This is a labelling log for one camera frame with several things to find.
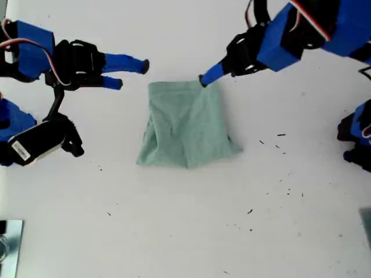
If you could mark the camera black stalk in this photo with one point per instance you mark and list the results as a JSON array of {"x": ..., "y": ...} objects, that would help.
[{"x": 56, "y": 101}]

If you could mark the green t-shirt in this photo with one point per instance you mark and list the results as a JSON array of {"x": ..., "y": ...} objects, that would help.
[{"x": 185, "y": 124}]

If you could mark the steel plate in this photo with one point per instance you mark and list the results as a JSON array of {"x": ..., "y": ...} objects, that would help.
[{"x": 14, "y": 246}]

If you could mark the black clamp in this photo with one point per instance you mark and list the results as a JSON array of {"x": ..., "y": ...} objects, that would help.
[{"x": 2, "y": 227}]

